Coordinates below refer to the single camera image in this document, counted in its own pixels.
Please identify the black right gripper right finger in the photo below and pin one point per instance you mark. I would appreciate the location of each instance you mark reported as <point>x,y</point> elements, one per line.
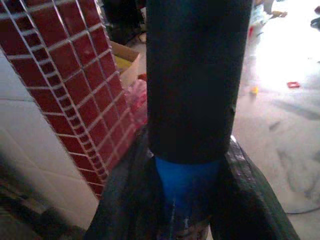
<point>247,197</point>

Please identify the red tiled pillar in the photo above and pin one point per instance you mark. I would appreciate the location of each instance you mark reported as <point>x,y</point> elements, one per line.
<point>72,82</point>

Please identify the dark shoe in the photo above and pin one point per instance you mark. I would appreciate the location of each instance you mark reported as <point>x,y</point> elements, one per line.
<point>315,22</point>

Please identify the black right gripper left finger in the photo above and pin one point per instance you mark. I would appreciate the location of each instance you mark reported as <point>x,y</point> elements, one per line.
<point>125,200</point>

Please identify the pink plastic bag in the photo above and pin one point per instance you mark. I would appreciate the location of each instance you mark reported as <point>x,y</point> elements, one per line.
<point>138,100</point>

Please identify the pale clutter pile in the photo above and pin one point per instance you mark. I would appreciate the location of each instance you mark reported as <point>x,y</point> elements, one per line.
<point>262,12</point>

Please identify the small red toy piece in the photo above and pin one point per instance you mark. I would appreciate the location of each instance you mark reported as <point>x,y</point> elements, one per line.
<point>293,84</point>

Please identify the small yellow toy piece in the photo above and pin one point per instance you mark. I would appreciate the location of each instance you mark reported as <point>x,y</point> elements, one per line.
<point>255,90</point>

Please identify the open cardboard box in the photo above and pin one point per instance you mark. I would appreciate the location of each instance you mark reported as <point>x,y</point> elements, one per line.
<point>126,62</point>

